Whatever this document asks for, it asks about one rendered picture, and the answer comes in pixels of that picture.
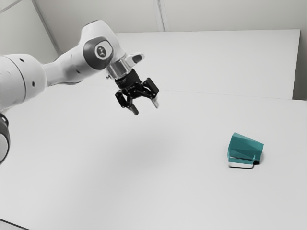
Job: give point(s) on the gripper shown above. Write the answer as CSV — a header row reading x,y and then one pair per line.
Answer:
x,y
127,80

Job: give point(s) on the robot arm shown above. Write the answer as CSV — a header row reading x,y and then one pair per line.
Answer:
x,y
36,72

